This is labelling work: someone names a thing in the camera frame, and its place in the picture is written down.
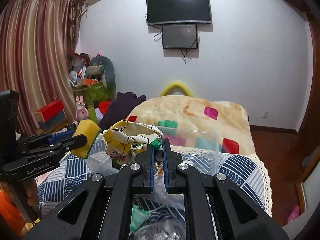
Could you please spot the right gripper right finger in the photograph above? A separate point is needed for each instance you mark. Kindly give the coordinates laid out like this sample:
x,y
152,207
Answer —
x,y
174,183

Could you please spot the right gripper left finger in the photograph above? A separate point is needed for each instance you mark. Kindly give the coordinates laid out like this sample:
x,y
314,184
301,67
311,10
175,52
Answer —
x,y
143,182

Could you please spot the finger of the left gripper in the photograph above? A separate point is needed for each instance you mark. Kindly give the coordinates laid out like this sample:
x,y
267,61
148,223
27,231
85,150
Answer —
x,y
60,136
73,143

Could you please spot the yellow green sponge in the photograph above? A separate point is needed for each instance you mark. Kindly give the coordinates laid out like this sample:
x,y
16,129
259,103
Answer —
x,y
90,130

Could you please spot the yellow cartoon print cloth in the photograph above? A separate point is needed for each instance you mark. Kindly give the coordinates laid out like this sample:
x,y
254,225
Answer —
x,y
125,139

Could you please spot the green knitted glove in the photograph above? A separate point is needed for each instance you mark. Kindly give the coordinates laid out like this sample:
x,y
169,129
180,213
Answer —
x,y
138,217

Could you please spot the left hand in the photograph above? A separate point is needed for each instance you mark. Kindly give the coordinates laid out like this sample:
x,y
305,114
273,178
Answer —
x,y
30,189

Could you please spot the red box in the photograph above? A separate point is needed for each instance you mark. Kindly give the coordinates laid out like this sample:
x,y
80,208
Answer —
x,y
48,111

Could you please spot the pink bunny figurine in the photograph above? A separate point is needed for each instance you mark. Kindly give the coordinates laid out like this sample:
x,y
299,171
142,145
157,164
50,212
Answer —
x,y
81,110

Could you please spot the clear plastic storage bin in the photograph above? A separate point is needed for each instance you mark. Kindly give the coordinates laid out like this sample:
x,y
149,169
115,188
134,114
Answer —
x,y
99,162

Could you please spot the blue white patterned cloth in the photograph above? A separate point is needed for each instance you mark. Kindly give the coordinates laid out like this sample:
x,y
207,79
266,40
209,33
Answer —
x,y
248,173

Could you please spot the dark purple garment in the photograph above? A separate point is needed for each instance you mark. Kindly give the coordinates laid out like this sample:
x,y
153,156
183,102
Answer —
x,y
120,108

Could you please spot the green cardboard box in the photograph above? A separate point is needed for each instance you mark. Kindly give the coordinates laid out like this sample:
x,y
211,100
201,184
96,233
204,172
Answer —
x,y
92,93

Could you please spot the beige plush blanket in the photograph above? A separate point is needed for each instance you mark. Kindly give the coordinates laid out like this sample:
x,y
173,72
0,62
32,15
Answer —
x,y
227,119

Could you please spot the orange jacket sleeve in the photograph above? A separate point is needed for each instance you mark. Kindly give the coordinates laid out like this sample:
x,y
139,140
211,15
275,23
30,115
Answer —
x,y
11,215

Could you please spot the grey plush toy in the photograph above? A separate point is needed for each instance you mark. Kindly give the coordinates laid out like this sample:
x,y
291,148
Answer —
x,y
102,68

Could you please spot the yellow fuzzy headboard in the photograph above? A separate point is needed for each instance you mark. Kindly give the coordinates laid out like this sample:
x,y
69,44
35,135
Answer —
x,y
176,86

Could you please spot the striped red beige curtain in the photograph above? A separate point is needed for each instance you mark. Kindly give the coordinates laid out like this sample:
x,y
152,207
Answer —
x,y
36,38

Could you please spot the small black wall monitor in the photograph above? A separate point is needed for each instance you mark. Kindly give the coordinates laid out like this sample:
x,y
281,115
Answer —
x,y
180,36

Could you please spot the large black wall television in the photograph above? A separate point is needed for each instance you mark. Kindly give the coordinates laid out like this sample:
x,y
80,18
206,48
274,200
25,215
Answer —
x,y
178,11

